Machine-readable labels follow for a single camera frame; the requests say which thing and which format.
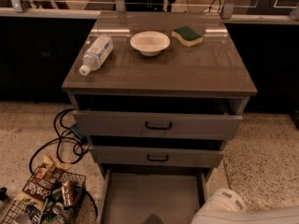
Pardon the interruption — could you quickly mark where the grey middle drawer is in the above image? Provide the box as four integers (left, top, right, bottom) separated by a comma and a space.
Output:
90, 146, 223, 168

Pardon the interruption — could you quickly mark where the brown snack bag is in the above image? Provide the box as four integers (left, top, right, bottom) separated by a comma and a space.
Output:
15, 154, 72, 207

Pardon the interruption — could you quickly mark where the copper drink can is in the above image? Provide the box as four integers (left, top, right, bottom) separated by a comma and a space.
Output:
62, 180, 75, 207

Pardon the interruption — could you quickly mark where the black wire basket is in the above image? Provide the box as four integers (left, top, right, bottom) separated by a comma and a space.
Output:
1, 172, 86, 224

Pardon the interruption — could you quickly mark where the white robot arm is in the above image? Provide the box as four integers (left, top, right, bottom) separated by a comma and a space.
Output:
191, 188, 299, 224

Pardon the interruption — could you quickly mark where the clear plastic water bottle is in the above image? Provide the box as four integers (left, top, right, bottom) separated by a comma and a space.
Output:
79, 35, 113, 76

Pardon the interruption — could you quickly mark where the green yellow sponge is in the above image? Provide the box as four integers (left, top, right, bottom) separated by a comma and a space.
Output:
172, 26, 203, 47

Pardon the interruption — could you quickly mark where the grey drawer cabinet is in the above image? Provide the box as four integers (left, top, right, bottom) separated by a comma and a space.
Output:
63, 12, 257, 175

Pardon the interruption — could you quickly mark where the white bowl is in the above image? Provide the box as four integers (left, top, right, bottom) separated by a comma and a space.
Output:
130, 31, 170, 57

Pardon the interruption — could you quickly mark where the small dark floor object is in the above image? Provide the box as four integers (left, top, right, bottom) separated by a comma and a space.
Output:
0, 188, 8, 202

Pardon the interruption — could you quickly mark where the blue plug box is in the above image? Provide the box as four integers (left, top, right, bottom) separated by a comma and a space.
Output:
70, 124, 87, 143

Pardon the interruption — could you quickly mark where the grey top drawer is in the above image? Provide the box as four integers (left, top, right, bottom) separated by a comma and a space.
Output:
73, 110, 242, 140

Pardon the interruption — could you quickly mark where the grey bottom drawer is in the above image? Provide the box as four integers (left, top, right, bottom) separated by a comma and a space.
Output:
96, 170, 207, 224

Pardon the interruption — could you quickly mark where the black floor cable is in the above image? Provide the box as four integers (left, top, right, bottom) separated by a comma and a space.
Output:
28, 108, 99, 219

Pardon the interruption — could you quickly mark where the grey drawer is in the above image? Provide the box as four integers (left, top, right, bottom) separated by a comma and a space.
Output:
96, 170, 207, 224
73, 110, 242, 140
90, 146, 223, 168

